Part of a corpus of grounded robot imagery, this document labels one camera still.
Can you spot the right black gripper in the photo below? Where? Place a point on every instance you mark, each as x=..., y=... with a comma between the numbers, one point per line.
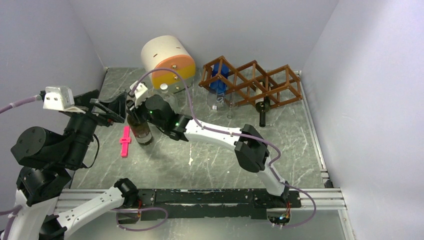
x=135, y=111

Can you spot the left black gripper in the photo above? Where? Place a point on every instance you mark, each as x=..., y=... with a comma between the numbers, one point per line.
x=115, y=109

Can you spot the dark wine bottle red label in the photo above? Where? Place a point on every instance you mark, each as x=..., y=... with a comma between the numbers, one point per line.
x=140, y=130

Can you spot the clear bottle white cap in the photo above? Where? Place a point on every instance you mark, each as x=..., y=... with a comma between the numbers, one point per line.
x=167, y=96

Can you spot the blue square bottle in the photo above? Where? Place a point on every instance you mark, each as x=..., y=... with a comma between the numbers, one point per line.
x=217, y=98

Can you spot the clear glass bottle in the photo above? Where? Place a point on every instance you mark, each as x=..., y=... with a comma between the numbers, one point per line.
x=230, y=101

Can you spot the brown wooden wine rack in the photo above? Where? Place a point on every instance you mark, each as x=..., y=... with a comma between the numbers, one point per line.
x=251, y=82

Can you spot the green wine bottle white label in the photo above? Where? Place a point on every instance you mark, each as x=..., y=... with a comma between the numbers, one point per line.
x=262, y=106

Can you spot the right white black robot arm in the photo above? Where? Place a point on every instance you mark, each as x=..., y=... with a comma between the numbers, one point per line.
x=250, y=148

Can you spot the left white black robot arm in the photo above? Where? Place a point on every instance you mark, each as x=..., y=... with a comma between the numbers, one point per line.
x=46, y=159

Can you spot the pink plastic tool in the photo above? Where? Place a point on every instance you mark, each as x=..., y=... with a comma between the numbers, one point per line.
x=125, y=141

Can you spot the cream orange cylindrical container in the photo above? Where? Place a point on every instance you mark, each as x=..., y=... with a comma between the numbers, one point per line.
x=167, y=52

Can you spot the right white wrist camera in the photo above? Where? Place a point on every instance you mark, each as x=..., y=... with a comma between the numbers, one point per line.
x=138, y=93

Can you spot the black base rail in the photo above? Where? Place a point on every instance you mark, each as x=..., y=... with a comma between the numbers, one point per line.
x=207, y=203

